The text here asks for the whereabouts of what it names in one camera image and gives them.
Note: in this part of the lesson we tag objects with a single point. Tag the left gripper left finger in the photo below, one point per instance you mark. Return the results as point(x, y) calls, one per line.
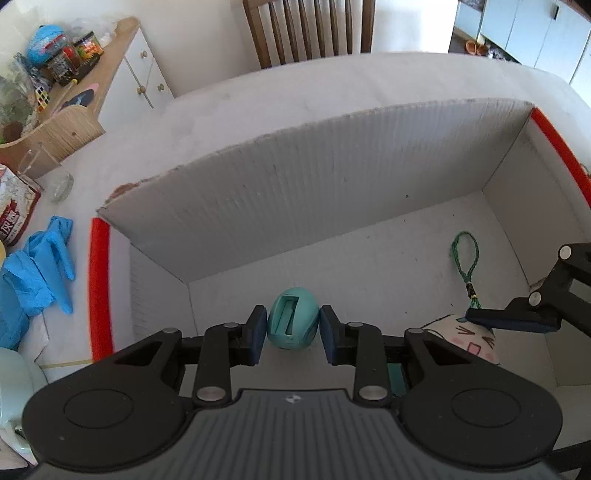
point(225, 346)

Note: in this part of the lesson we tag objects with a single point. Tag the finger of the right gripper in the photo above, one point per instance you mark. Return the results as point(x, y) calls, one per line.
point(544, 310)

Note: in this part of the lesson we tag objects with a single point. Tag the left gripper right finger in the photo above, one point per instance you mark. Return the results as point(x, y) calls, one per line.
point(361, 346)

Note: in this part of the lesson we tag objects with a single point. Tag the teal egg-shaped holder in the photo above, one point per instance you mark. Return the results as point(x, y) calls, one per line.
point(293, 319)

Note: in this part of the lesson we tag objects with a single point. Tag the white cat face plush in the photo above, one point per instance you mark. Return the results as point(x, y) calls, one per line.
point(475, 339)

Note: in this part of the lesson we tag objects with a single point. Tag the red and white cardboard box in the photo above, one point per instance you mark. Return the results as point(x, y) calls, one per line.
point(360, 209)

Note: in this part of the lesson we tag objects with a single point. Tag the blue rubber glove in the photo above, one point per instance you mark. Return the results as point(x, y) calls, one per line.
point(33, 278)

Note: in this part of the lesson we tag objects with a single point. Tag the red snack bag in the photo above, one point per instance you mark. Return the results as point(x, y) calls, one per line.
point(17, 203)

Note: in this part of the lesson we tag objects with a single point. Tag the white wooden sideboard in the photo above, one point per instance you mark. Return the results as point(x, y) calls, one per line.
point(127, 81)

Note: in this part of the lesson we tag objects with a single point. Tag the Rubik's cube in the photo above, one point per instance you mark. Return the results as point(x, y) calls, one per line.
point(42, 97)

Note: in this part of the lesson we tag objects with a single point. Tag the wooden dining chair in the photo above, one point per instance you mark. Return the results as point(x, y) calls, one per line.
point(296, 31)

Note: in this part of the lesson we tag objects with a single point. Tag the blue globe toy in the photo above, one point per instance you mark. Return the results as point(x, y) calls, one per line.
point(43, 44)

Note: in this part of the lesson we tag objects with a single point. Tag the light blue wall cabinets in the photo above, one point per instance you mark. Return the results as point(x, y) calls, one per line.
point(552, 36)

